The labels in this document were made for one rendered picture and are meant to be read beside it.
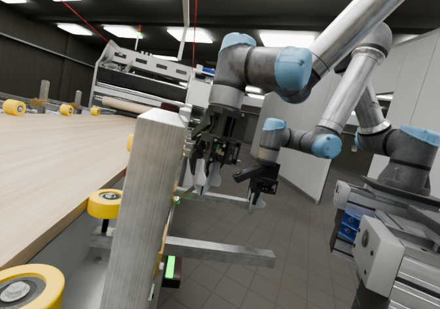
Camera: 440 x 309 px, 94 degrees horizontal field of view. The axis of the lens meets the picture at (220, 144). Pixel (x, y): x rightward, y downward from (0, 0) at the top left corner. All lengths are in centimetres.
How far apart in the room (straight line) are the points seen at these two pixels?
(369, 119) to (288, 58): 67
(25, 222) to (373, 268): 56
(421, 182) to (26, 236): 104
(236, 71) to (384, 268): 43
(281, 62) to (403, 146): 68
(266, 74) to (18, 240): 45
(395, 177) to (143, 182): 91
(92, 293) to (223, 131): 54
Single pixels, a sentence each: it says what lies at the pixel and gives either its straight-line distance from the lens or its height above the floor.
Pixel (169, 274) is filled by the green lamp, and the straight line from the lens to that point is 65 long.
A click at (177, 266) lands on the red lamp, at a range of 68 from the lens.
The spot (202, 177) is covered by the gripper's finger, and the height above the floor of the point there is 99.
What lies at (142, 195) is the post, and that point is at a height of 105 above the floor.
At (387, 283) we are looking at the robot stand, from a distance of 49.
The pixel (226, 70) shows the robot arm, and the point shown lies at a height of 122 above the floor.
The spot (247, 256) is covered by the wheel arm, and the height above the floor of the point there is 82.
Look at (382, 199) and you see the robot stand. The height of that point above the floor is 98.
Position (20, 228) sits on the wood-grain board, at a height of 90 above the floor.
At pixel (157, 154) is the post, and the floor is 108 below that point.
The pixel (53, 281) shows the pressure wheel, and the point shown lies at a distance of 33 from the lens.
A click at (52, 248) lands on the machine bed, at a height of 78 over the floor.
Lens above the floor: 112
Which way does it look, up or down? 6 degrees down
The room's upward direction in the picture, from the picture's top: 14 degrees clockwise
